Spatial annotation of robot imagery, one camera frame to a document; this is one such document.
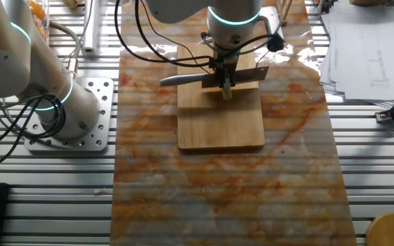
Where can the wooden knife rack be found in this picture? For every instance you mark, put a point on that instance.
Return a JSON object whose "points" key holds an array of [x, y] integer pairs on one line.
{"points": [[286, 13]]}

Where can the orange fruit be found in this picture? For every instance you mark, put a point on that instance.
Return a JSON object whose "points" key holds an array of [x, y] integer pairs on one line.
{"points": [[37, 8], [42, 31]]}

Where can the white plastic wrap roll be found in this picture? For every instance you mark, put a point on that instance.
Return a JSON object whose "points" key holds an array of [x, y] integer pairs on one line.
{"points": [[89, 37]]}

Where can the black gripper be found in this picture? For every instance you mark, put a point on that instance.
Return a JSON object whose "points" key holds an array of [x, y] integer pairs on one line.
{"points": [[229, 59]]}

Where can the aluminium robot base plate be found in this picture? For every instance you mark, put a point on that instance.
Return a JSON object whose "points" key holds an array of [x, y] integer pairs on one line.
{"points": [[106, 112]]}

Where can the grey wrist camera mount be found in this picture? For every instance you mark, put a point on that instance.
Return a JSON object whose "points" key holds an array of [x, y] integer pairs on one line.
{"points": [[272, 20]]}

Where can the wooden stand with round base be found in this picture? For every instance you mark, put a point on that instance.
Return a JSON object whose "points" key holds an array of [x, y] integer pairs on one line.
{"points": [[392, 229]]}

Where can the clear plastic fruit container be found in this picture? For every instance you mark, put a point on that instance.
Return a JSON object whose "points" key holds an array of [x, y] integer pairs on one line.
{"points": [[47, 20]]}

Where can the steel cleaver knife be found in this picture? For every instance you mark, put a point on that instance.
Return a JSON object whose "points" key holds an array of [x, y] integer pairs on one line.
{"points": [[251, 75]]}

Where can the wooden cutting board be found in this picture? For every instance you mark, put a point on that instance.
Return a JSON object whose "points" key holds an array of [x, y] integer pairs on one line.
{"points": [[210, 123]]}

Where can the orange marble pattern mat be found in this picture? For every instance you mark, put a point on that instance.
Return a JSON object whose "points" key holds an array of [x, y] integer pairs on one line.
{"points": [[217, 191]]}

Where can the white scallion stalk piece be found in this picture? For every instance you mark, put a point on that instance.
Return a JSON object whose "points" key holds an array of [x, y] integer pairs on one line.
{"points": [[227, 94]]}

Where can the white paper stack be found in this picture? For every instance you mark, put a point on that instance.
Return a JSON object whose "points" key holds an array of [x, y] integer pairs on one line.
{"points": [[368, 51]]}

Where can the white daikon radish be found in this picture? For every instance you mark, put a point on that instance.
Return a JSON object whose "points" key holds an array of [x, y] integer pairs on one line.
{"points": [[70, 2]]}

